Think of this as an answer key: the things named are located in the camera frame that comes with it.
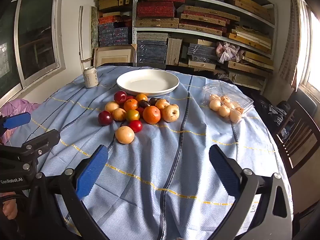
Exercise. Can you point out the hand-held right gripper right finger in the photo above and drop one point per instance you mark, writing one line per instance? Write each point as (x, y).
(225, 173)

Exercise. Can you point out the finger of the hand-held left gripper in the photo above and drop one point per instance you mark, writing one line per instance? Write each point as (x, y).
(42, 141)
(16, 120)

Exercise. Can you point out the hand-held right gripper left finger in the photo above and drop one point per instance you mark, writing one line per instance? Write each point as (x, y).
(91, 173)

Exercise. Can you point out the dark red plum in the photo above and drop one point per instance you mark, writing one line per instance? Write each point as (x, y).
(105, 118)
(120, 96)

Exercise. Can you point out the green-orange tomato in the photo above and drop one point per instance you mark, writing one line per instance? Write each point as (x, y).
(132, 115)

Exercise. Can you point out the mandarin orange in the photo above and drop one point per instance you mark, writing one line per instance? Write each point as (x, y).
(151, 115)
(131, 104)

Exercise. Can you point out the dark water chestnut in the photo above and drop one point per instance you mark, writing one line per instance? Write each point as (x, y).
(144, 103)
(154, 101)

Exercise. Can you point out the white plate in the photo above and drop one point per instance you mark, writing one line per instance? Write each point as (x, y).
(147, 82)

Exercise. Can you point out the person's left hand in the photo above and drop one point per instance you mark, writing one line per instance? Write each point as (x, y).
(8, 210)

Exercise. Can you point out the pink cloth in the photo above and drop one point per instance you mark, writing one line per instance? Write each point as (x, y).
(17, 106)

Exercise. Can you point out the cluster of pale apples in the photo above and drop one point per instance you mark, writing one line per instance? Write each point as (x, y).
(224, 110)

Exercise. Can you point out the dark cloth pile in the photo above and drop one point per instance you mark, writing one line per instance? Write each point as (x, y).
(272, 112)

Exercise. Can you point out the white drink can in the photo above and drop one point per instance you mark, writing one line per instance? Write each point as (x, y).
(90, 78)

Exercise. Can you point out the wooden chair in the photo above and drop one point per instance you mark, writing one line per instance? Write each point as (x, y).
(297, 135)

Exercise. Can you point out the clear plastic box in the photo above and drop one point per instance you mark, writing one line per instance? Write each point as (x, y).
(225, 90)

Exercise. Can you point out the white framed window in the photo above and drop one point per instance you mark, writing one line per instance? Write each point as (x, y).
(35, 35)

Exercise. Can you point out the white leaning strip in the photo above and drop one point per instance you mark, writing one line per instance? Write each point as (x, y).
(81, 35)

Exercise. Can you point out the cardboard framed panel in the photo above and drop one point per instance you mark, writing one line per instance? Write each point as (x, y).
(115, 55)

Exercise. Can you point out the green marbled panel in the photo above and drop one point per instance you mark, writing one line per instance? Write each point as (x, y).
(94, 30)

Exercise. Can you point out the crumpled cloth on shelf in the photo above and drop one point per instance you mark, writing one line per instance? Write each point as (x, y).
(227, 51)

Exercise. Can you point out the stack of dark blue boxes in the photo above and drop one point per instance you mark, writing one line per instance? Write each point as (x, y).
(202, 52)
(151, 52)

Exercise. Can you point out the stack of blue floral boxes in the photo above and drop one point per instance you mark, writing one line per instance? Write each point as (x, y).
(113, 35)

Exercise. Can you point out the beige woven upright box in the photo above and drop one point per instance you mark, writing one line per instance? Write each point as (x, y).
(174, 51)

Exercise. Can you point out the orange patterned boxes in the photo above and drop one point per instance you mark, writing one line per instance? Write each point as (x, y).
(107, 20)

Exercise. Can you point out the stack of yellow wooden boxes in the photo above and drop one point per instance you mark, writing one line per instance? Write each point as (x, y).
(250, 40)

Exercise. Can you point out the beige patterned curtain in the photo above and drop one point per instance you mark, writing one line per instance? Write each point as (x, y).
(290, 42)

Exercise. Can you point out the bright window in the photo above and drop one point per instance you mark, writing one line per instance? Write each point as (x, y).
(312, 50)

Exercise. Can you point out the row of tan woven boxes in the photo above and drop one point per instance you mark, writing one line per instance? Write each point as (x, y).
(200, 21)

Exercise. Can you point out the metal shelving rack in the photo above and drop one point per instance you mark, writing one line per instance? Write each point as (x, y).
(250, 10)

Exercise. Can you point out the stack of red patterned boxes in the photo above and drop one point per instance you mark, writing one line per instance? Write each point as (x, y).
(155, 8)

